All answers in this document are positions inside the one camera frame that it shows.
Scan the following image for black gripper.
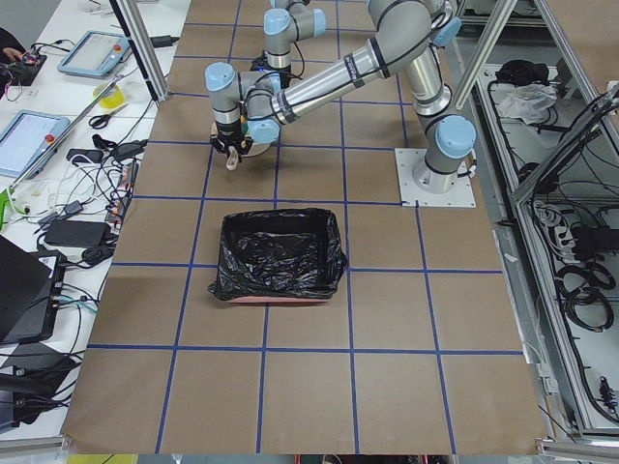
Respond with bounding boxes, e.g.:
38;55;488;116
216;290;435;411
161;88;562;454
210;126;252;156

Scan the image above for black bag lined bin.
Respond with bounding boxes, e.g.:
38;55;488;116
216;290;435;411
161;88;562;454
208;208;348;303

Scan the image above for yellow tape roll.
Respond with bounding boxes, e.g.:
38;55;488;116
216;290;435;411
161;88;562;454
93;84;125;109

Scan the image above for black scissors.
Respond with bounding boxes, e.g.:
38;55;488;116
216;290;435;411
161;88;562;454
88;103;128;130

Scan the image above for upper teach pendant tablet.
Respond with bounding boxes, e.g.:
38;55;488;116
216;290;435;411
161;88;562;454
57;30;132;78

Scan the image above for teach pendant tablet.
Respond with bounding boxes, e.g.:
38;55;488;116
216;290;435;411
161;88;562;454
1;110;70;178
57;30;132;78

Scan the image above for black power brick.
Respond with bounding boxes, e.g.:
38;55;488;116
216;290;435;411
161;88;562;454
44;220;111;247

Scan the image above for lower teach pendant tablet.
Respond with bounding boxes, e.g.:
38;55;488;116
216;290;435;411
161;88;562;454
1;110;70;178

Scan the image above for black laptop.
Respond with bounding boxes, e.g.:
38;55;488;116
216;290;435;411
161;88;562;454
1;238;67;345

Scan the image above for white cloth rag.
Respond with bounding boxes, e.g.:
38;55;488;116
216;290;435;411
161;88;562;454
497;84;557;125

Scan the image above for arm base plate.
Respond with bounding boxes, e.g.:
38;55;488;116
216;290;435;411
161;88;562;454
395;148;476;209

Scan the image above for coiled black cables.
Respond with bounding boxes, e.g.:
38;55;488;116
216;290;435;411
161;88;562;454
555;263;616;334

